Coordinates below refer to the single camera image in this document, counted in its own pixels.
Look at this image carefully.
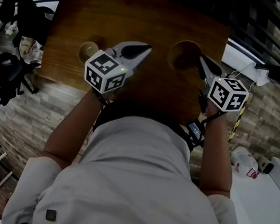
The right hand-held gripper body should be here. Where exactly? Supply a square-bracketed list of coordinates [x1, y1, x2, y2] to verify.
[195, 72, 252, 121]

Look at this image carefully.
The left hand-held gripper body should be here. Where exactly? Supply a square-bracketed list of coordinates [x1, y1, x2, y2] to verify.
[80, 43, 138, 99]

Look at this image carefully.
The person's right forearm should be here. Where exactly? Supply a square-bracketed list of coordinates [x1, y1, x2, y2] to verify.
[191, 100, 246, 199]

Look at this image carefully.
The person's left forearm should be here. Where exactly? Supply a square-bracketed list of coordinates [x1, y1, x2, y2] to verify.
[42, 82, 106, 167]

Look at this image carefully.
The yellow black striped tape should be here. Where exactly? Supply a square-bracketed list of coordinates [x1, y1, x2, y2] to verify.
[227, 97, 249, 143]

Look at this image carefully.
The black waist device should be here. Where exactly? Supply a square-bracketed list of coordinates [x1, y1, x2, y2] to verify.
[184, 120, 208, 149]

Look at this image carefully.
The black curved railing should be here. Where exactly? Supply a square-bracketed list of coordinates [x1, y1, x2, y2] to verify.
[0, 0, 280, 70]

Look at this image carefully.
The beige crumpled cloth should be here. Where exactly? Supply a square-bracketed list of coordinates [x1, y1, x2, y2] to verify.
[17, 36, 46, 65]

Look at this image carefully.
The small black white device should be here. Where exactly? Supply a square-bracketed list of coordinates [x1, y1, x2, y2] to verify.
[257, 156, 276, 175]

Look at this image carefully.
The black hanging bag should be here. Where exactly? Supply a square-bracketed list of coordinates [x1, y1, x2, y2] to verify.
[0, 0, 57, 45]

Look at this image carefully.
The white flower bunch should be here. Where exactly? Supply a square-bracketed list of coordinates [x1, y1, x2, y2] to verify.
[4, 23, 21, 39]

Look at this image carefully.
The person's white shirt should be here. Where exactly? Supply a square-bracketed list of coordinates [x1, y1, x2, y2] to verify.
[1, 96, 264, 224]

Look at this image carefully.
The small black square badge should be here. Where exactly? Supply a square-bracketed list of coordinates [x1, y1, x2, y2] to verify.
[45, 209, 58, 223]

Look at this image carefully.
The black wrist strap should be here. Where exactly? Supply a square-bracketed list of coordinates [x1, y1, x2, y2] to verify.
[89, 89, 110, 107]
[200, 107, 227, 129]

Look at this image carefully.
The white cable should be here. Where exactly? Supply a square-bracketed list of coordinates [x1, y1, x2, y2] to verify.
[226, 59, 259, 87]

